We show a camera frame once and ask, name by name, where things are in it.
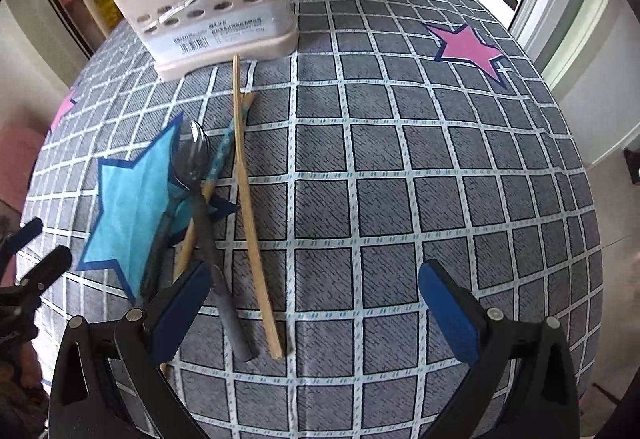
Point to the beige utensil holder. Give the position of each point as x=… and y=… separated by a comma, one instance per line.
x=184, y=35

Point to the pink plastic stool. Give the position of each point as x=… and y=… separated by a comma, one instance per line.
x=20, y=146

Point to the blue patterned chopstick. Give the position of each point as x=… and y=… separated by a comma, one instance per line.
x=190, y=165

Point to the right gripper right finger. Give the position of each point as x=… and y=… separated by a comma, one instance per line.
x=458, y=314

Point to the plain wooden chopstick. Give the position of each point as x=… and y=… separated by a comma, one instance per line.
x=253, y=251

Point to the grey checked tablecloth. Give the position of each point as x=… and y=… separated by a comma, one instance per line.
x=398, y=131

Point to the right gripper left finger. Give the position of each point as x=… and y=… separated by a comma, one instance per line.
x=172, y=311

